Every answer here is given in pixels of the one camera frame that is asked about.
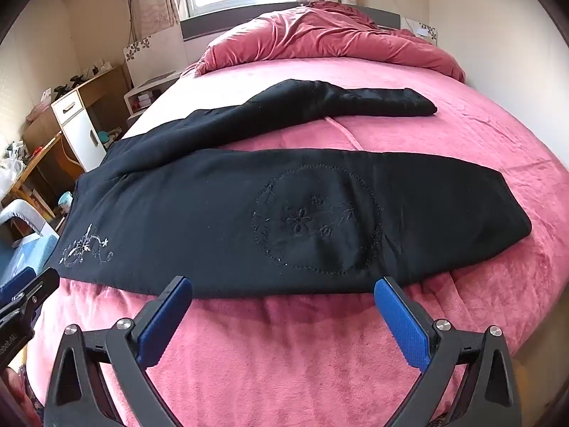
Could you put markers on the teal cup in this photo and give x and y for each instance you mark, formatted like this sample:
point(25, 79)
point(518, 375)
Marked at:
point(66, 200)

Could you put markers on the black embroidered pants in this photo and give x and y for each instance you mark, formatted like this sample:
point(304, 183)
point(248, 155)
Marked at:
point(213, 213)

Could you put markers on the teal bowl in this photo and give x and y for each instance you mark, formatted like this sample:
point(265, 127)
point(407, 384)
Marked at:
point(105, 137)

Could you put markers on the pink bed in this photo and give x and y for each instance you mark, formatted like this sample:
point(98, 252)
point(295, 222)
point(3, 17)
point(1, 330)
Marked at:
point(466, 142)

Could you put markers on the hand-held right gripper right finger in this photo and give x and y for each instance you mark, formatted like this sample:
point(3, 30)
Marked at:
point(402, 324)

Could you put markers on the white nightstand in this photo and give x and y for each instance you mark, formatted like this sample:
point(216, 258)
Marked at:
point(149, 93)

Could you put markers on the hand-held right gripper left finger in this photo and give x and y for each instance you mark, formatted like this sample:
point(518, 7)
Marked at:
point(162, 324)

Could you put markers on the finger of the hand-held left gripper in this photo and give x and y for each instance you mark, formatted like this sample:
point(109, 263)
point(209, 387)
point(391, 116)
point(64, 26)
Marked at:
point(33, 289)

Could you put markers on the white flowered panel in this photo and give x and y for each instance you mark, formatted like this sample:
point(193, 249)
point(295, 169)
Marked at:
point(149, 58)
point(422, 31)

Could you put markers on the white plastic bag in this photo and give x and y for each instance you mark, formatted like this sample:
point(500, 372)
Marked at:
point(9, 175)

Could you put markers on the grey headboard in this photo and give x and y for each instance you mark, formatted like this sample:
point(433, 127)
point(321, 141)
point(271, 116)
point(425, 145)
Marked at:
point(200, 29)

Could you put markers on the wooden desk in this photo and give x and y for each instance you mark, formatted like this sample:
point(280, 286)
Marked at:
point(102, 84)

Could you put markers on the blue seat cushion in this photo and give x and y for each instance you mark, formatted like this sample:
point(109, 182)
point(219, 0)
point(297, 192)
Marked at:
point(26, 253)

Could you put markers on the pink duvet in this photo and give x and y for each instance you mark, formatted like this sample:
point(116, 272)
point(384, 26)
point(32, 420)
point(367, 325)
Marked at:
point(320, 31)

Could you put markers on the white drawer cabinet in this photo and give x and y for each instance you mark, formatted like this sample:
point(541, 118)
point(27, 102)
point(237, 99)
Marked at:
point(82, 129)

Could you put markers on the grey chair backrest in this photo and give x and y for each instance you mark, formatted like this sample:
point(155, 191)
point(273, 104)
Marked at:
point(24, 215)

